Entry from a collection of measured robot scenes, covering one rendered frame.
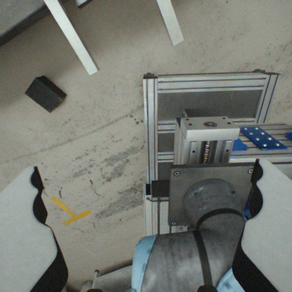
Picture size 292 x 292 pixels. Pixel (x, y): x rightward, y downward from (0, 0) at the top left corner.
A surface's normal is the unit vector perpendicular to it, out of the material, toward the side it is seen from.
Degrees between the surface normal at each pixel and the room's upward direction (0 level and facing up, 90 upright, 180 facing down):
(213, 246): 81
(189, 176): 0
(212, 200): 73
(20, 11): 0
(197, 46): 0
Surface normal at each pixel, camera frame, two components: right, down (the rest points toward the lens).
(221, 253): -0.15, -0.66
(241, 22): 0.02, 0.49
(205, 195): -0.45, -0.58
